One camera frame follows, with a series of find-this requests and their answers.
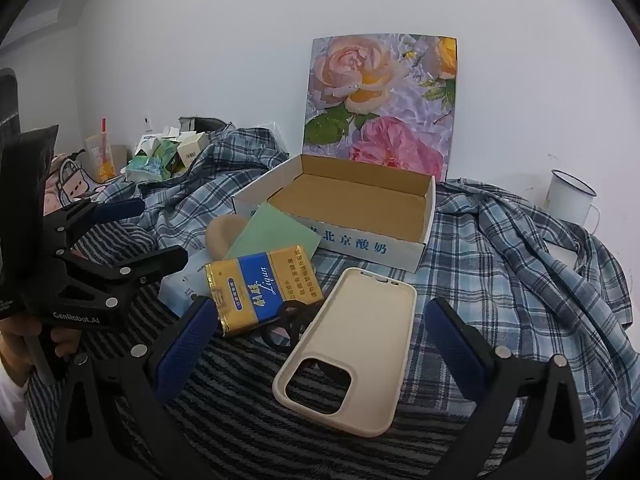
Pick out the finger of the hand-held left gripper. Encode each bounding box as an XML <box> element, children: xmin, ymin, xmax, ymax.
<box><xmin>42</xmin><ymin>196</ymin><xmax>147</xmax><ymax>257</ymax></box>
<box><xmin>35</xmin><ymin>246</ymin><xmax>190</xmax><ymax>323</ymax></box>

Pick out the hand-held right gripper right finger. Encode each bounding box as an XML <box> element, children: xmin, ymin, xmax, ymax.
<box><xmin>424</xmin><ymin>297</ymin><xmax>588</xmax><ymax>480</ymax></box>

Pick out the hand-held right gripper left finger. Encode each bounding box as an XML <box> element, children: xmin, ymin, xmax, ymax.
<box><xmin>52</xmin><ymin>296</ymin><xmax>219</xmax><ymax>480</ymax></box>

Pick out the light blue tissue pack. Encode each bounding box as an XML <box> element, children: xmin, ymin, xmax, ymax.
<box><xmin>159</xmin><ymin>260</ymin><xmax>213</xmax><ymax>318</ymax></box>

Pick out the black hair tie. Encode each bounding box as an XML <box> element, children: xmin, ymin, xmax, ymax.
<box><xmin>257</xmin><ymin>300</ymin><xmax>321</xmax><ymax>353</ymax></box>

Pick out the green square cloth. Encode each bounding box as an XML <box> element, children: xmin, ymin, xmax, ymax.
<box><xmin>223</xmin><ymin>201</ymin><xmax>323</xmax><ymax>263</ymax></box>

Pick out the white cardboard box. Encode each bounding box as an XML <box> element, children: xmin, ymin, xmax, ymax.
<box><xmin>231</xmin><ymin>154</ymin><xmax>437</xmax><ymax>274</ymax></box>

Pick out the person's left hand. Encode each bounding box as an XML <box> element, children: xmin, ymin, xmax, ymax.
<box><xmin>0</xmin><ymin>316</ymin><xmax>83</xmax><ymax>388</ymax></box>

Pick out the brown cardboard piece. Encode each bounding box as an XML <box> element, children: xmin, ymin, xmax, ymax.
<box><xmin>107</xmin><ymin>144</ymin><xmax>130</xmax><ymax>177</ymax></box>

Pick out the green tissue box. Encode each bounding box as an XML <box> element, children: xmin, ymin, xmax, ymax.
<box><xmin>125</xmin><ymin>137</ymin><xmax>178</xmax><ymax>183</ymax></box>

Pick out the orange drink cup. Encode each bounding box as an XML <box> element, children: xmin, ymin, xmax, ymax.
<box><xmin>84</xmin><ymin>118</ymin><xmax>117</xmax><ymax>183</ymax></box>

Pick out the cartoon printed bag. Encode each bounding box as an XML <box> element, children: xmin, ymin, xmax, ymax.
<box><xmin>42</xmin><ymin>152</ymin><xmax>108</xmax><ymax>216</ymax></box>

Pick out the grey striped blanket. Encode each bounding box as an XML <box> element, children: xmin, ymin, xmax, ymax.
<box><xmin>25</xmin><ymin>220</ymin><xmax>626</xmax><ymax>480</ymax></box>

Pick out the small cream carton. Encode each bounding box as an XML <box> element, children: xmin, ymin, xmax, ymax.
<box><xmin>177</xmin><ymin>132</ymin><xmax>211</xmax><ymax>171</ymax></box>

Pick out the blue plaid shirt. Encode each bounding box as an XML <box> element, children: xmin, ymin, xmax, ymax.
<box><xmin>92</xmin><ymin>125</ymin><xmax>637</xmax><ymax>441</ymax></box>

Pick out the grey fabric bag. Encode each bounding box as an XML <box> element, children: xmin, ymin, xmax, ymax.
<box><xmin>178</xmin><ymin>116</ymin><xmax>236</xmax><ymax>136</ymax></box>

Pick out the white enamel mug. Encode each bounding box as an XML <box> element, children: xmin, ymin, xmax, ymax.
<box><xmin>542</xmin><ymin>169</ymin><xmax>601</xmax><ymax>233</ymax></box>

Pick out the floral rose picture board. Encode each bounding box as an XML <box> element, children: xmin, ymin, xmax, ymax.
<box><xmin>301</xmin><ymin>35</ymin><xmax>458</xmax><ymax>183</ymax></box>

